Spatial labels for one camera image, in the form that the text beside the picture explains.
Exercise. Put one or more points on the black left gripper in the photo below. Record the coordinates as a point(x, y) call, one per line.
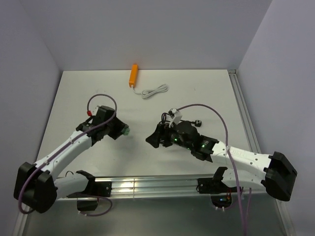
point(117, 125)

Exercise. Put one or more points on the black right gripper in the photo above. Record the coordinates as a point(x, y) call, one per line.
point(162, 131)

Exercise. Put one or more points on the green plug adapter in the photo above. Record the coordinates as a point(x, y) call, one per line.
point(126, 131)

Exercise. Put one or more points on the orange power strip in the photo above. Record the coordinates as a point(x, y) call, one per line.
point(133, 76)

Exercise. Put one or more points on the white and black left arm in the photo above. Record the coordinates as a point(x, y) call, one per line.
point(38, 185)

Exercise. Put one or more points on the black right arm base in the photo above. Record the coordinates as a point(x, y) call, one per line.
point(215, 185)

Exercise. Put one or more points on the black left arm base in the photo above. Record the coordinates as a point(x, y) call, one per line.
point(99, 191)

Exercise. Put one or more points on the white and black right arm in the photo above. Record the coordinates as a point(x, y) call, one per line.
point(237, 168)

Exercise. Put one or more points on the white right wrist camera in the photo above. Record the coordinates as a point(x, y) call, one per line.
point(175, 117)

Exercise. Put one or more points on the aluminium front rail frame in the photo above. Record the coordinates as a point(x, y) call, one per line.
point(138, 206)

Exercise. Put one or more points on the aluminium rail frame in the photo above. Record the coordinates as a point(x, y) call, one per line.
point(286, 223)
point(138, 206)

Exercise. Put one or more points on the aluminium right rail frame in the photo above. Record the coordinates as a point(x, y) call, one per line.
point(286, 223)

